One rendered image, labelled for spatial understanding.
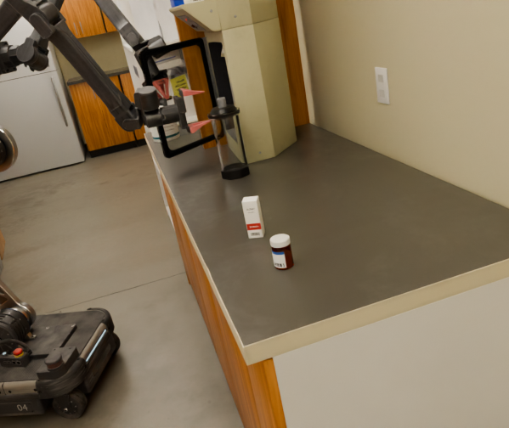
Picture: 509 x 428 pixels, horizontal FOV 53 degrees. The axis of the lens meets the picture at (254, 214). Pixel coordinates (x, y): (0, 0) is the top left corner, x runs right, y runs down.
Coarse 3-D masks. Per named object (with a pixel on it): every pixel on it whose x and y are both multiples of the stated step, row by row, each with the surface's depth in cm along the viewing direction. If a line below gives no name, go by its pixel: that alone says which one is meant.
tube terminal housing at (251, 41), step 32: (224, 0) 168; (256, 0) 174; (224, 32) 172; (256, 32) 175; (256, 64) 178; (256, 96) 182; (288, 96) 198; (256, 128) 185; (288, 128) 199; (256, 160) 189
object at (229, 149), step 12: (216, 120) 168; (228, 120) 167; (216, 132) 170; (228, 132) 169; (216, 144) 174; (228, 144) 170; (240, 144) 172; (228, 156) 172; (240, 156) 173; (228, 168) 174; (240, 168) 174
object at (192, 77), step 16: (192, 48) 197; (160, 64) 187; (176, 64) 192; (192, 64) 198; (144, 80) 184; (160, 80) 188; (176, 80) 193; (192, 80) 199; (160, 96) 189; (192, 96) 200; (208, 96) 206; (192, 112) 201; (208, 112) 207; (176, 128) 197; (208, 128) 208; (176, 144) 198
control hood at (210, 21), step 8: (208, 0) 167; (176, 8) 177; (184, 8) 166; (192, 8) 166; (200, 8) 167; (208, 8) 168; (216, 8) 168; (176, 16) 195; (192, 16) 168; (200, 16) 168; (208, 16) 168; (216, 16) 169; (200, 24) 174; (208, 24) 169; (216, 24) 170
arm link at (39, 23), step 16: (32, 16) 142; (48, 32) 145; (64, 32) 148; (64, 48) 150; (80, 48) 152; (80, 64) 153; (96, 64) 156; (96, 80) 156; (112, 96) 159; (112, 112) 161; (128, 112) 161
